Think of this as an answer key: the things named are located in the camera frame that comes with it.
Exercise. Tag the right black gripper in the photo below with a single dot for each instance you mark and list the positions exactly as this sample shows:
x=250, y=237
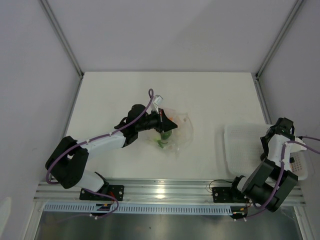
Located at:
x=263, y=139

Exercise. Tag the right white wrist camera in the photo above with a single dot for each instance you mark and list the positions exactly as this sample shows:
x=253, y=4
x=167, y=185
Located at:
x=298, y=145

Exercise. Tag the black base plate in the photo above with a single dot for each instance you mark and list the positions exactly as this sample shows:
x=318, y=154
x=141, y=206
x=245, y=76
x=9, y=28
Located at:
x=226, y=194
x=115, y=191

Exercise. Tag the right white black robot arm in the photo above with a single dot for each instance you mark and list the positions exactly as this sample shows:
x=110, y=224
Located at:
x=272, y=180

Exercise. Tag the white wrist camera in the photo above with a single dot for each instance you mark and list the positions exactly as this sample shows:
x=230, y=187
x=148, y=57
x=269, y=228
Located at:
x=298, y=145
x=156, y=103

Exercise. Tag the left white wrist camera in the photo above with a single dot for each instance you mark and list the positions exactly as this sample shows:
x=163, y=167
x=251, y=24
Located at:
x=156, y=103

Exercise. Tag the aluminium rail frame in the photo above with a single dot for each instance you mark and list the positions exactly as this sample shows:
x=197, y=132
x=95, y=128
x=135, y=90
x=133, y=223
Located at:
x=141, y=191

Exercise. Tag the white slotted cable duct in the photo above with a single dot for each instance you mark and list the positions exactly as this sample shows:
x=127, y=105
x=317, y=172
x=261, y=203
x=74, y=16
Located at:
x=132, y=208

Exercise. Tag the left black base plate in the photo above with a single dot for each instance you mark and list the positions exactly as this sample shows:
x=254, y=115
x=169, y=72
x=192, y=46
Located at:
x=115, y=191

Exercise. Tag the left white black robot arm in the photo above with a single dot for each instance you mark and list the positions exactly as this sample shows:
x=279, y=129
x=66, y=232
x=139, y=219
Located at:
x=67, y=163

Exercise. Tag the left aluminium corner post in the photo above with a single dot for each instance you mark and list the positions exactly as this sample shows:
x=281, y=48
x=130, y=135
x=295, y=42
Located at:
x=55, y=25

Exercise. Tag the clear zip top bag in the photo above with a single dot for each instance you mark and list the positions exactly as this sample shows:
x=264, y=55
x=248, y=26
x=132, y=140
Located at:
x=181, y=137

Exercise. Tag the right aluminium corner post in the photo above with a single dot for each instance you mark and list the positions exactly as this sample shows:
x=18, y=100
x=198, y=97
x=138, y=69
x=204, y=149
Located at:
x=282, y=33

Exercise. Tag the green leafy vegetable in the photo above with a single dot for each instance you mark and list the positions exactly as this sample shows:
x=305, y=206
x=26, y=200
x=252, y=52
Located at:
x=162, y=143

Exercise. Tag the dark purple fruit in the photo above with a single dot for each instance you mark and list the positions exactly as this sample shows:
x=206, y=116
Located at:
x=263, y=156

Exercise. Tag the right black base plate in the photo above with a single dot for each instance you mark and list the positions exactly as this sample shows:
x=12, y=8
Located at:
x=226, y=194

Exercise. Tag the white perforated plastic basket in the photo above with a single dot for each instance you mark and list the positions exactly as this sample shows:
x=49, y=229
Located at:
x=243, y=149

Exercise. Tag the green orange mango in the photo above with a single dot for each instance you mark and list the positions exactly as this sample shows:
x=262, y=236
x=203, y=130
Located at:
x=166, y=135

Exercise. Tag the aluminium corner post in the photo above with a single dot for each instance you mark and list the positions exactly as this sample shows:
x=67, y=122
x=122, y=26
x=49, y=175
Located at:
x=282, y=33
x=55, y=25

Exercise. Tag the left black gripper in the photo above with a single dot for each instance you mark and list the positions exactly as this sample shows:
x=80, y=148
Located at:
x=163, y=123

